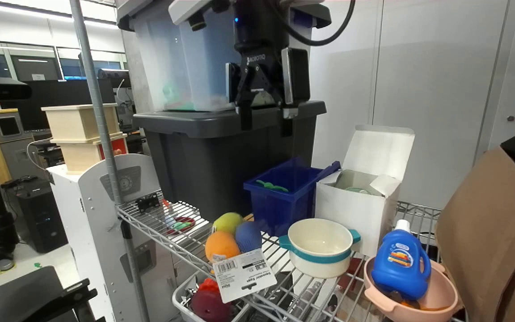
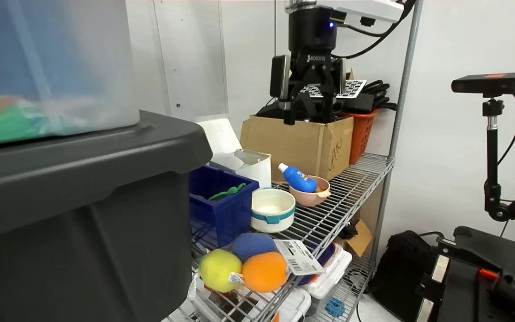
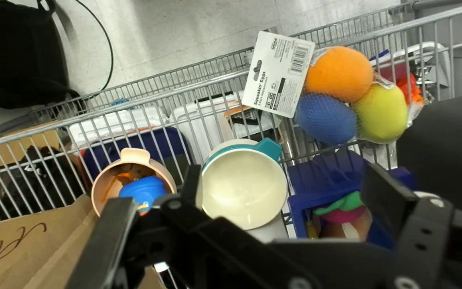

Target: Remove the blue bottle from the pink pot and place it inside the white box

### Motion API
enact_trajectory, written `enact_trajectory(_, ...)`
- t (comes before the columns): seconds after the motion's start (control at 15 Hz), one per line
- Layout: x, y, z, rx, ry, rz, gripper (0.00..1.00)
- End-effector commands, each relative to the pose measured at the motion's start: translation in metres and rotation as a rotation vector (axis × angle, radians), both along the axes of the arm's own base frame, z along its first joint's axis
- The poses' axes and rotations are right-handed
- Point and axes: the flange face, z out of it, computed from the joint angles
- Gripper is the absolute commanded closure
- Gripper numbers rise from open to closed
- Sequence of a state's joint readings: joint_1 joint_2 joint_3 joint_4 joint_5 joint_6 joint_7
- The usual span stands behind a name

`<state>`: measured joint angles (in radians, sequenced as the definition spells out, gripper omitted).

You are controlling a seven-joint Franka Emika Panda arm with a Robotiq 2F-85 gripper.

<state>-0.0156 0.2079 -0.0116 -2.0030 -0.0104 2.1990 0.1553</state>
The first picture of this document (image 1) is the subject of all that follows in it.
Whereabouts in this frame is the blue plastic bin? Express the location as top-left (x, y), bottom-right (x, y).
top-left (242, 158), bottom-right (344, 238)

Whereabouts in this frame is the yellow soft ball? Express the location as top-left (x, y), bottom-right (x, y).
top-left (211, 211), bottom-right (245, 236)

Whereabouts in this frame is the white cabinet panel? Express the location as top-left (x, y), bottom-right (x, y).
top-left (47, 152), bottom-right (174, 322)

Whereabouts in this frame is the red round toy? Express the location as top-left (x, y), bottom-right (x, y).
top-left (190, 277), bottom-right (236, 322)

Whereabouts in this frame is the black computer tower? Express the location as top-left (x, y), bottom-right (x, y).
top-left (4, 177), bottom-right (70, 254)

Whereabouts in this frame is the blue soft ball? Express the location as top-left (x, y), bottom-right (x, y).
top-left (235, 220), bottom-right (265, 254)

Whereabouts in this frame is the orange soft ball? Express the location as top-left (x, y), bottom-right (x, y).
top-left (204, 229), bottom-right (243, 265)

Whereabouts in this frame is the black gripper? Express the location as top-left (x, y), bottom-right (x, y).
top-left (233, 0), bottom-right (295, 136)

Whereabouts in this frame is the small black clip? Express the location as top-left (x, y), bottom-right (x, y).
top-left (134, 193), bottom-right (161, 215)

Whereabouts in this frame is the white cardboard box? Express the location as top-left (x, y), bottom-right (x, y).
top-left (313, 125), bottom-right (417, 259)

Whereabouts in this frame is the blue toy detergent bottle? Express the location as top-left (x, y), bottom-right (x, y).
top-left (370, 218), bottom-right (433, 302)

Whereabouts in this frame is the black floor equipment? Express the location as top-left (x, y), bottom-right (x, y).
top-left (0, 265), bottom-right (102, 322)

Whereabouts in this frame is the clear plastic storage bin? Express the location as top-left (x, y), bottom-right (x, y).
top-left (117, 0), bottom-right (283, 115)

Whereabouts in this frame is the brown cardboard box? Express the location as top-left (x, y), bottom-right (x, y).
top-left (435, 145), bottom-right (515, 322)

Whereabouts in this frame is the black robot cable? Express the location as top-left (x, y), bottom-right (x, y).
top-left (286, 0), bottom-right (358, 48)

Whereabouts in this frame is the metal wire shelf rack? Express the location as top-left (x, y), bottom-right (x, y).
top-left (68, 0), bottom-right (480, 322)

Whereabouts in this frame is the green toy piece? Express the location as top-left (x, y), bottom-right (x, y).
top-left (256, 177), bottom-right (292, 193)

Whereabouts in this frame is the beige plastic container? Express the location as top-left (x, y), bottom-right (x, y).
top-left (41, 102), bottom-right (122, 145)
top-left (59, 132), bottom-right (129, 175)

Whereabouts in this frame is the white barcode label tag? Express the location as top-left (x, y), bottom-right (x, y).
top-left (211, 247), bottom-right (279, 304)

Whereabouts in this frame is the dark gray storage tote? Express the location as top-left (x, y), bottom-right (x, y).
top-left (133, 100), bottom-right (328, 222)

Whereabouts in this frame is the cream pot with teal band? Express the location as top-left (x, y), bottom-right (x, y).
top-left (277, 217), bottom-right (363, 281)

